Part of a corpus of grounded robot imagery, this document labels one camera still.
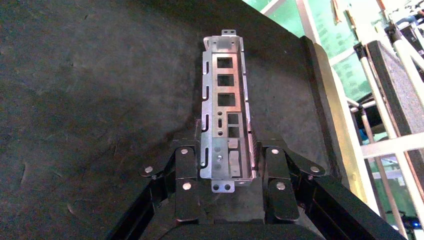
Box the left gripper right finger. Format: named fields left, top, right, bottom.
left=252, top=139, right=328, bottom=223

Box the black panel cart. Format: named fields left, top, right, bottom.
left=352, top=23, right=424, bottom=157

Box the right white table railing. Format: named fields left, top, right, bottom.
left=295, top=0, right=424, bottom=240

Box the long wooden edge strip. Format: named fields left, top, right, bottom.
left=312, top=42, right=380, bottom=215

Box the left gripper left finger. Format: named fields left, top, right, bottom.
left=138, top=139, right=202, bottom=223

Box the metal bracket with square holes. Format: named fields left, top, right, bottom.
left=199, top=29, right=258, bottom=194

